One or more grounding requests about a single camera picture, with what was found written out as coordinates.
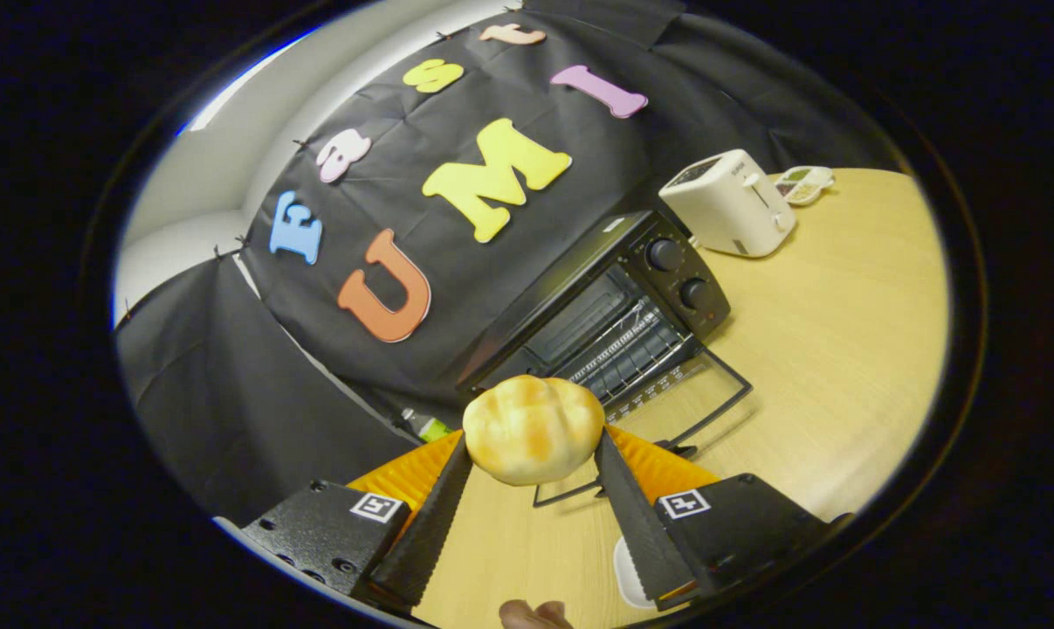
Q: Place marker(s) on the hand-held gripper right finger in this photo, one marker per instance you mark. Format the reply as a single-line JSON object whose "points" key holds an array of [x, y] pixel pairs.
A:
{"points": [[640, 524]]}

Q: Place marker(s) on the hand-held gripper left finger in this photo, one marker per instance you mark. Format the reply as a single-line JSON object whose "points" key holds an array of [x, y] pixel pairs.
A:
{"points": [[426, 533]]}

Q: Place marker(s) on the golden bread roll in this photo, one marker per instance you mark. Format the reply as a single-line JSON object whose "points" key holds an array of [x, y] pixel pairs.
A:
{"points": [[531, 428]]}

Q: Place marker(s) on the black toaster oven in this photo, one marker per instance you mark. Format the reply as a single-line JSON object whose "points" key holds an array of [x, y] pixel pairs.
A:
{"points": [[671, 266]]}

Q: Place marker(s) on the white pop-up toaster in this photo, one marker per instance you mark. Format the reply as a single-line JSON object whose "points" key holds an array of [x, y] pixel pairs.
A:
{"points": [[723, 205]]}

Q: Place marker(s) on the white plate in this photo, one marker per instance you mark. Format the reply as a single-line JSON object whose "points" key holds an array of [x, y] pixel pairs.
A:
{"points": [[627, 572]]}

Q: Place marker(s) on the green label plastic bottle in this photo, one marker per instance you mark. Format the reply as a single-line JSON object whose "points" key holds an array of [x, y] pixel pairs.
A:
{"points": [[430, 427]]}

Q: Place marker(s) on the white divided snack dish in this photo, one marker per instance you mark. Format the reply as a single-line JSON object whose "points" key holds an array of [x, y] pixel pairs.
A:
{"points": [[804, 185]]}

